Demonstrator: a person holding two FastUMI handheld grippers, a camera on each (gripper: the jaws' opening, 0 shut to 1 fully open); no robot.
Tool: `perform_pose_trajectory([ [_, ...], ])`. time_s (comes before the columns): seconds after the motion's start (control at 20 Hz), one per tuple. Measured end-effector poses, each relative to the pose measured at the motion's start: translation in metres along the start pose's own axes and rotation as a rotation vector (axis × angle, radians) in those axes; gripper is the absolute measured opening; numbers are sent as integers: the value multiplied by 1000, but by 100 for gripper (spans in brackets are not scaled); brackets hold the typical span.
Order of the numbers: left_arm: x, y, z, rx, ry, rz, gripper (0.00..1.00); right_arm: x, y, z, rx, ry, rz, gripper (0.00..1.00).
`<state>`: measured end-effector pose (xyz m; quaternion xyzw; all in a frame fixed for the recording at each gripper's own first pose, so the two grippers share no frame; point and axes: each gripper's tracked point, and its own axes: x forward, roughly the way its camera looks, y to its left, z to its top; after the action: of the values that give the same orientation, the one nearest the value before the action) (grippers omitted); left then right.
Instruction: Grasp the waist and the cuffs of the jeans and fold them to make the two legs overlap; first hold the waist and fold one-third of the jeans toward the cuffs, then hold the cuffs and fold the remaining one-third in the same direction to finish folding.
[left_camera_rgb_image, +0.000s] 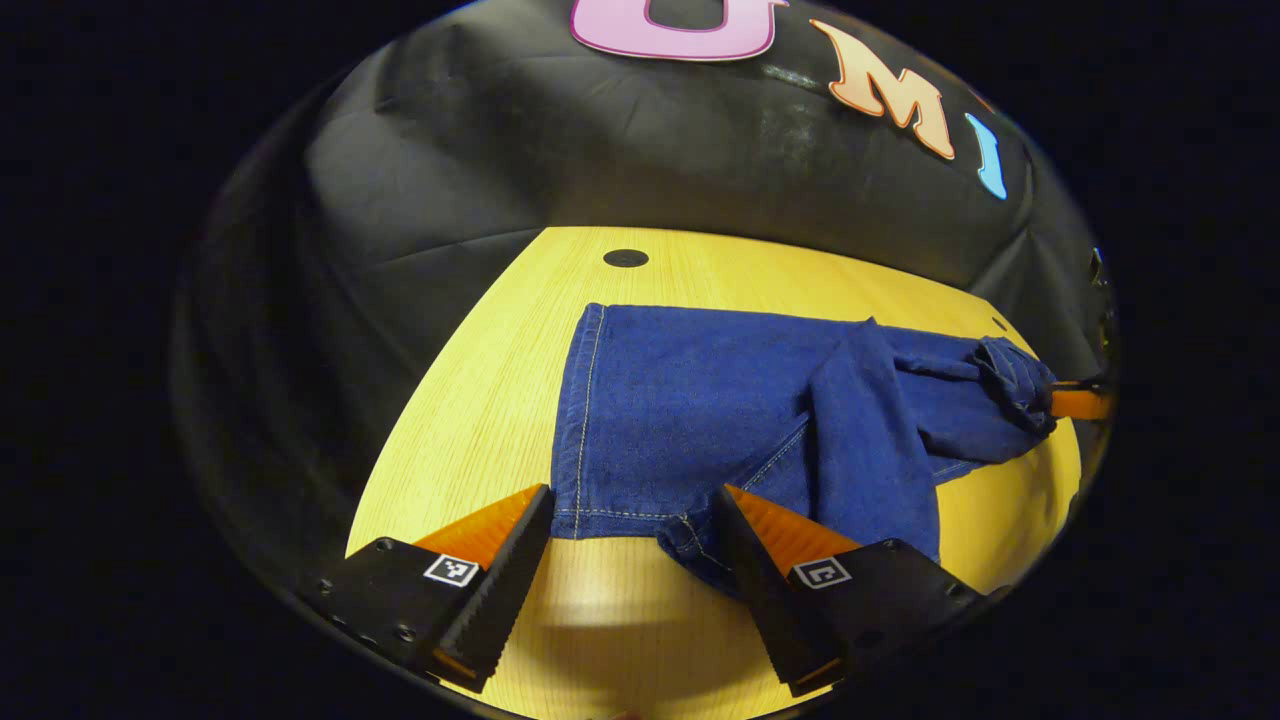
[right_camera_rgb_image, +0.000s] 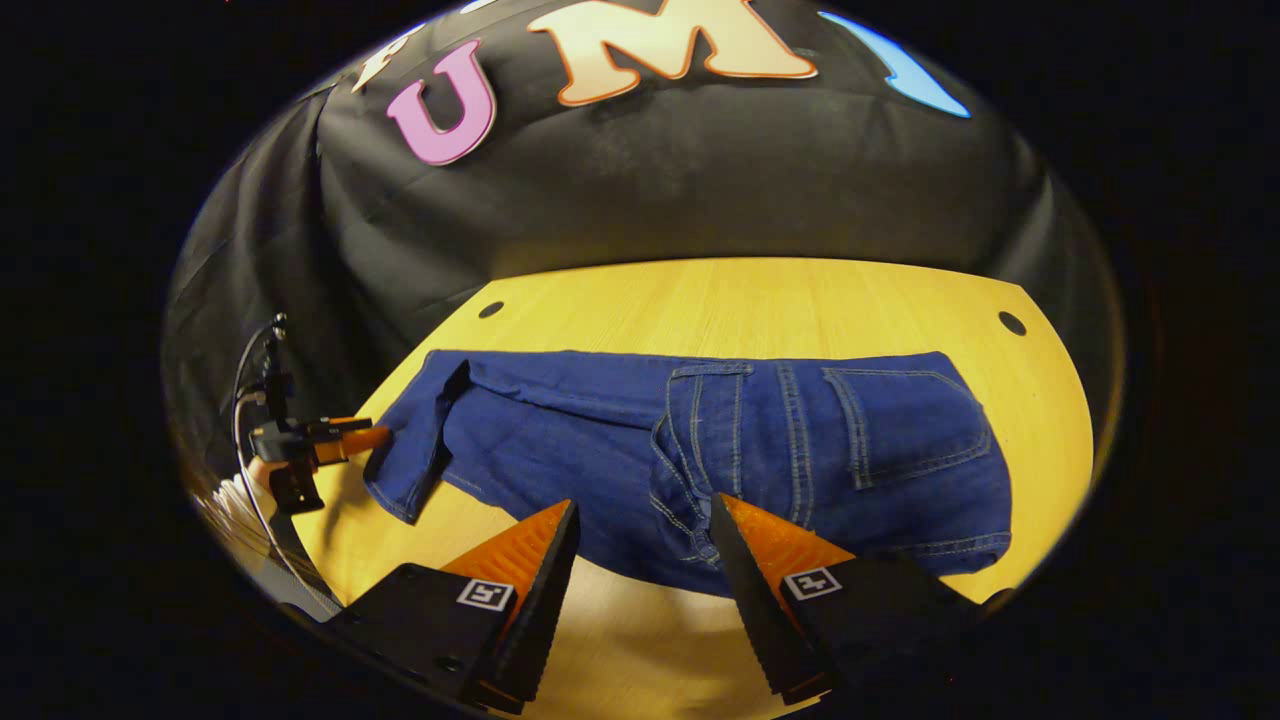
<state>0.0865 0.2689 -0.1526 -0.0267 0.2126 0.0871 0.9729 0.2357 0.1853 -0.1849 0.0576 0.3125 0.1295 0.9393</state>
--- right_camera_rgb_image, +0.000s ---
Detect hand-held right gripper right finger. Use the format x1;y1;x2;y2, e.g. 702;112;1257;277
707;491;989;707

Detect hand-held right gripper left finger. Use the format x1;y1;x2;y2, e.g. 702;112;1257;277
320;498;582;715

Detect blue denim jeans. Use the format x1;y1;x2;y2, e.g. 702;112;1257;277
361;347;1014;601

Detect black backdrop cloth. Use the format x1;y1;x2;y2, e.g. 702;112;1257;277
162;0;1123;486

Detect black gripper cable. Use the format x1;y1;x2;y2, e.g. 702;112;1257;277
231;313;348;619

